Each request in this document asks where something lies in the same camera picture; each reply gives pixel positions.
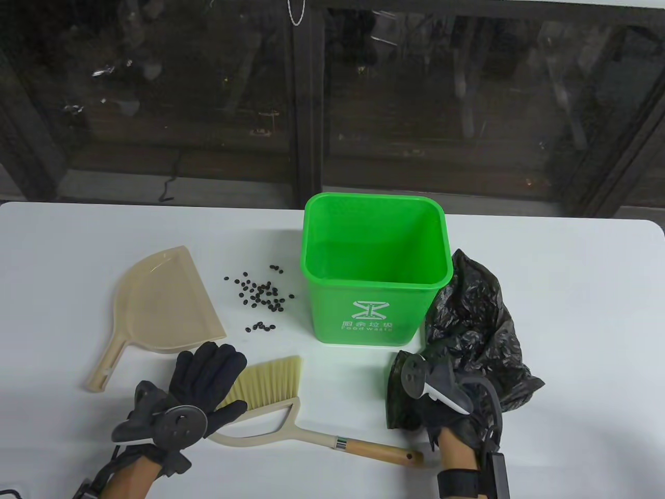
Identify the person's left hand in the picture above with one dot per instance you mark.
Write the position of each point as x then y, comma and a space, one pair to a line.
208, 369

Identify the person's right hand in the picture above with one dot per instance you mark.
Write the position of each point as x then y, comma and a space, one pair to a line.
405, 410

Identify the beige plastic dustpan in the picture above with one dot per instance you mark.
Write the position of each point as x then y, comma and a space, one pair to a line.
156, 301

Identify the pile of coffee beans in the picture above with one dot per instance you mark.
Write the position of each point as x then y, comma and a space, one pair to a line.
267, 289

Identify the green food waste bin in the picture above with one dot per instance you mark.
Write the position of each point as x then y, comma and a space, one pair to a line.
363, 312

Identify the black plastic garbage bag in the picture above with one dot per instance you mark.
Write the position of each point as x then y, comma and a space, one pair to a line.
478, 322

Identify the person's right forearm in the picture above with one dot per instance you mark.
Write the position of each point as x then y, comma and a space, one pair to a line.
457, 457

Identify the person's left forearm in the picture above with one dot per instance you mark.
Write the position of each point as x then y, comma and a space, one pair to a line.
124, 483

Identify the black and white hand controller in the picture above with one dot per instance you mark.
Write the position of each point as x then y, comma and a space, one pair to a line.
182, 422
415, 377

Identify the black glove sensor module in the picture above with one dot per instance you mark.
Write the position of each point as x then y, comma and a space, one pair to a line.
179, 462

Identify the white table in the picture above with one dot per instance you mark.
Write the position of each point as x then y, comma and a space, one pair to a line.
571, 312

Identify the dark framed glass window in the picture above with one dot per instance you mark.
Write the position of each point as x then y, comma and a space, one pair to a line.
415, 104

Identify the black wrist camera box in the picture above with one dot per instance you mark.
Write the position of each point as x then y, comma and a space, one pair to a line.
497, 475

